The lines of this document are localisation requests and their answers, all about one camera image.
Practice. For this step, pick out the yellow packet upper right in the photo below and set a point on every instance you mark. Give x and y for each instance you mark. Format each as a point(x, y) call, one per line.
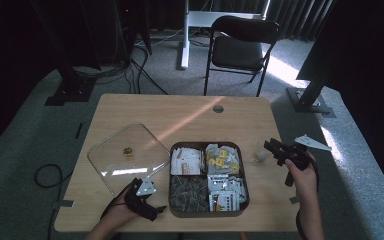
point(223, 158)

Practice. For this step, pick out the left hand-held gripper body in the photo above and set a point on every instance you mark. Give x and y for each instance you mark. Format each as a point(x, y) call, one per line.
point(140, 203)

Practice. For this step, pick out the pile of white colourful packets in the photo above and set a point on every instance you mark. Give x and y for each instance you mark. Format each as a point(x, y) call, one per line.
point(228, 193)

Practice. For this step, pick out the dark grey curtain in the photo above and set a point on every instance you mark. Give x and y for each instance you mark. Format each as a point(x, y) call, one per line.
point(296, 16)

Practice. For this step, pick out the white desk frame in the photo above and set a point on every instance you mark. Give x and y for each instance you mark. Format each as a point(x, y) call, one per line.
point(185, 40)

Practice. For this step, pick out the person's right hand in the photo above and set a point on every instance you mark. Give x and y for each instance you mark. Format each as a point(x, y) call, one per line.
point(305, 183)

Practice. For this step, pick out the pile of dark packets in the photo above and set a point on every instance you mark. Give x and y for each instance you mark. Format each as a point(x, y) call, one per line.
point(188, 195)

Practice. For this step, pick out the wooden table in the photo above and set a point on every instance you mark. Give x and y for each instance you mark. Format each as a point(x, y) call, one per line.
point(186, 113)

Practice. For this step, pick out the black metal stand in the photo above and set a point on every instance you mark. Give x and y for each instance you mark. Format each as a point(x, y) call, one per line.
point(308, 100)
point(70, 90)

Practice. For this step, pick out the clear glass cup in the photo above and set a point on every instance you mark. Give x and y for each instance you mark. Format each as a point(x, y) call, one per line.
point(260, 155)

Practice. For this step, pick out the pile of plain white packets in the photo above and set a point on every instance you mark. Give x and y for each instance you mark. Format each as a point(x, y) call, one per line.
point(186, 161)

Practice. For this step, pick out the black tape strip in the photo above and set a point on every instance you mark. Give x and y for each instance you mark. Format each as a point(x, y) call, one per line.
point(79, 130)

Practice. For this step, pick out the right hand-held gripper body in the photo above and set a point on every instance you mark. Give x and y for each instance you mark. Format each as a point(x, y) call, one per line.
point(298, 155)

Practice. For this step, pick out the black folding chair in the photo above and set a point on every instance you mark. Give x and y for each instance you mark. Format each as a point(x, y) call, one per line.
point(238, 53)

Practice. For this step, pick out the clear lid with gold knob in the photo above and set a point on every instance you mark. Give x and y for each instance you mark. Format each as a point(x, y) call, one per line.
point(140, 143)

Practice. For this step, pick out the person's left hand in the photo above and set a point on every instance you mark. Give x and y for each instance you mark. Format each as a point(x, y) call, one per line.
point(120, 215)

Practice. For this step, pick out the dark square compartment box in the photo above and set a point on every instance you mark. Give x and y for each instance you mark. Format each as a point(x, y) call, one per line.
point(206, 215)

